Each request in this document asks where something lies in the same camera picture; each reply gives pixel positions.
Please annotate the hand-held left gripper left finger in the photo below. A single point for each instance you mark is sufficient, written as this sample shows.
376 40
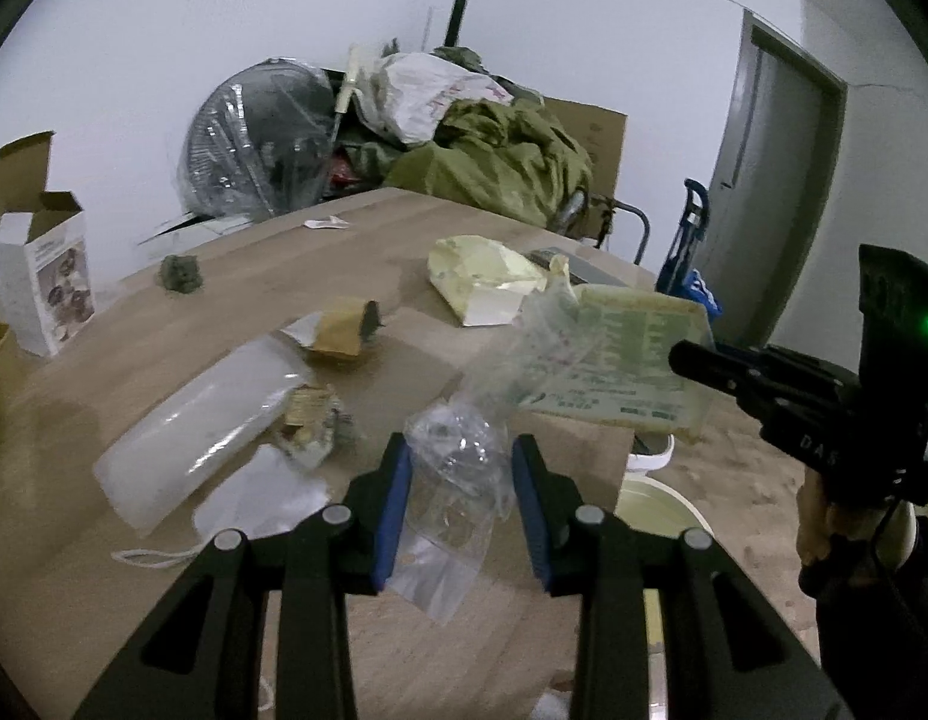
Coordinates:
393 510

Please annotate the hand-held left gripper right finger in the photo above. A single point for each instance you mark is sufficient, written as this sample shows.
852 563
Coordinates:
528 510

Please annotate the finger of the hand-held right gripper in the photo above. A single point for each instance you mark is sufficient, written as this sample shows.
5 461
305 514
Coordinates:
715 367

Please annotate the printed clear plastic bag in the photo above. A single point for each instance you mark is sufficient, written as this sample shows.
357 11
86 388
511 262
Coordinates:
621 360

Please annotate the person's right forearm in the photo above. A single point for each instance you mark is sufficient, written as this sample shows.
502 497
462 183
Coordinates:
907 615

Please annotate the person's right hand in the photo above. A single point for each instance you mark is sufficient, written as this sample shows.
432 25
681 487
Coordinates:
815 517

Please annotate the white bucket with dark lid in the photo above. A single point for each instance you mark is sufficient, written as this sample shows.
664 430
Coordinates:
651 454

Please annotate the crumpled brown foil wrapper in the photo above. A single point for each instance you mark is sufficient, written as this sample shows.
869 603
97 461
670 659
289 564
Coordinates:
314 424

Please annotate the blue shopping trolley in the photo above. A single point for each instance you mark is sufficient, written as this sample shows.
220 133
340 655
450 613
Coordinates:
685 247

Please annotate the white soft packet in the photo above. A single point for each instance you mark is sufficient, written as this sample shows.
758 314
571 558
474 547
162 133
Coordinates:
254 495

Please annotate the black binder clip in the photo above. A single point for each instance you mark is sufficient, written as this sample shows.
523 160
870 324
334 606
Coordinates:
370 322

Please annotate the grey door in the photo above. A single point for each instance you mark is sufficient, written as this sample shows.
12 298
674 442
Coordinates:
779 187

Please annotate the small brown cardboard box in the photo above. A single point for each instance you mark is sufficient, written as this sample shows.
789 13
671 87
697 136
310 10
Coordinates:
340 326

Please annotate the long white plastic packet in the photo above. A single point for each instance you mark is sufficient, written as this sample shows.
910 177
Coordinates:
201 420

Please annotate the pale yellow paper packet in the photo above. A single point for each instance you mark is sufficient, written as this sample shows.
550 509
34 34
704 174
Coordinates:
479 277

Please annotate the small white paper wrapper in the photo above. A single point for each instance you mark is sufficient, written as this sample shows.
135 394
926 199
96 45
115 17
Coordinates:
325 223

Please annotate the olive green clothing pile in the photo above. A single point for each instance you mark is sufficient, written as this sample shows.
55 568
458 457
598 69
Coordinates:
501 157

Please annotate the small green crumpled object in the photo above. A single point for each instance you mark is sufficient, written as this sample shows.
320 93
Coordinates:
180 274

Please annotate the fan wrapped in plastic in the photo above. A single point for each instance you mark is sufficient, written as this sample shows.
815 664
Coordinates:
254 142

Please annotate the white plastic shopping bag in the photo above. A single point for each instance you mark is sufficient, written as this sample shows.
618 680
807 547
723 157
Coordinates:
426 97

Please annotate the open white carton box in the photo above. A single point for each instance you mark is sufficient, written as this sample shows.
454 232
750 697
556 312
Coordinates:
44 277

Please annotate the black upright pole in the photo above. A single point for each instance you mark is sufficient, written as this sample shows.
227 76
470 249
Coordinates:
456 15

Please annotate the metal folding chair frame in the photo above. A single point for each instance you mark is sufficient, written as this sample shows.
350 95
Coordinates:
629 225

